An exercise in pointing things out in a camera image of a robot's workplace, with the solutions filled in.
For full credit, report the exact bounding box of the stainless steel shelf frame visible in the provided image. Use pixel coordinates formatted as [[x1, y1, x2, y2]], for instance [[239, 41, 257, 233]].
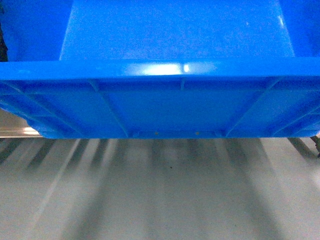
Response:
[[0, 109, 42, 138]]

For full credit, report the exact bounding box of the large blue plastic crate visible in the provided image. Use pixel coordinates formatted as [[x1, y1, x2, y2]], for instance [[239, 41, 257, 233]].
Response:
[[0, 0, 320, 139]]

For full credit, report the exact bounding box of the dark gripper finger at crate edge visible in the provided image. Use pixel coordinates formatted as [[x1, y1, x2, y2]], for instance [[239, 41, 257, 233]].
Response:
[[0, 4, 10, 62]]

